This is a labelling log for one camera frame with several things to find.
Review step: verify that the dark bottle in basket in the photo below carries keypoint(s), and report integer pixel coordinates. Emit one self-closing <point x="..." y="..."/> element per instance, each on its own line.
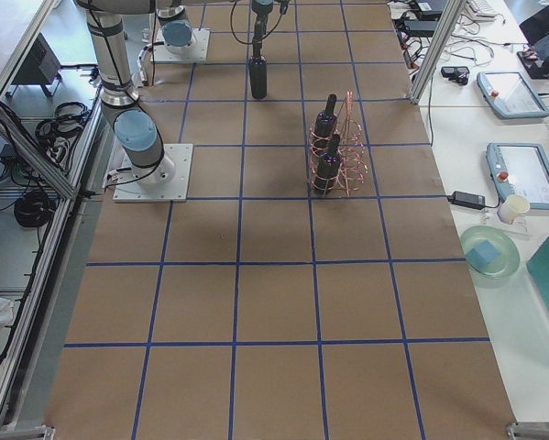
<point x="328" y="165"/>
<point x="324" y="126"/>

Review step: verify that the white paper cup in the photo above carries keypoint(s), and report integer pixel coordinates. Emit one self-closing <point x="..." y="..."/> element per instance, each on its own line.
<point x="513" y="207"/>

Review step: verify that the dark bottle in basket rear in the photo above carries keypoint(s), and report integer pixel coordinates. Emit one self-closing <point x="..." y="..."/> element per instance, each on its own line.
<point x="324" y="126"/>

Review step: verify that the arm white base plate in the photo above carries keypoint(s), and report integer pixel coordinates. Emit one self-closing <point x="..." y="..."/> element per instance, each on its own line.
<point x="187" y="46"/>
<point x="168" y="182"/>

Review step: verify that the blue foam cube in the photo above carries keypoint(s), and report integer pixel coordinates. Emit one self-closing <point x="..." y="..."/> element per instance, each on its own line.
<point x="481" y="255"/>

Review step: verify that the copper wire wine basket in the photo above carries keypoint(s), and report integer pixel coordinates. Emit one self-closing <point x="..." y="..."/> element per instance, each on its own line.
<point x="353" y="170"/>

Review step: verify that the dark glass wine bottle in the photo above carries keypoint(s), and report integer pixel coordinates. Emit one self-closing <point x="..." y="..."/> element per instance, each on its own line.
<point x="257" y="69"/>

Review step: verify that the black power adapter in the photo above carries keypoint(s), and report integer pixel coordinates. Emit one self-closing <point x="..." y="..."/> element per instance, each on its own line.
<point x="467" y="200"/>

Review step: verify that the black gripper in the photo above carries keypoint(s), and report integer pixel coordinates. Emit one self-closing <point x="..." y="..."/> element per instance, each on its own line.
<point x="258" y="10"/>

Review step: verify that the aluminium frame post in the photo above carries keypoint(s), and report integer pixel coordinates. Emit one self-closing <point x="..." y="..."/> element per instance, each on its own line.
<point x="444" y="30"/>

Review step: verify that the dark bottle in basket front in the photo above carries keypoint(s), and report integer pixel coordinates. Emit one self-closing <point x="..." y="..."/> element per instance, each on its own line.
<point x="328" y="165"/>

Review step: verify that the near blue teach pendant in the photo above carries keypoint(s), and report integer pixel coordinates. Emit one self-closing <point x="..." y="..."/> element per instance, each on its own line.
<point x="522" y="169"/>

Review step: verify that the green glass plate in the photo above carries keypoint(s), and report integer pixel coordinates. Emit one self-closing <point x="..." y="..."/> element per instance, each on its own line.
<point x="509" y="261"/>

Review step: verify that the far blue teach pendant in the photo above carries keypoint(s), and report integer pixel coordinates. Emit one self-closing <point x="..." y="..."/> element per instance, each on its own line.
<point x="510" y="95"/>

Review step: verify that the small black device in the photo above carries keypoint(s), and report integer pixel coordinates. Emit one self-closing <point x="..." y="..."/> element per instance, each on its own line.
<point x="456" y="74"/>

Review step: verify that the blue teach pendant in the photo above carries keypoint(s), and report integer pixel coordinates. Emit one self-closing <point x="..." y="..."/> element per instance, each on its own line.
<point x="522" y="169"/>
<point x="510" y="95"/>

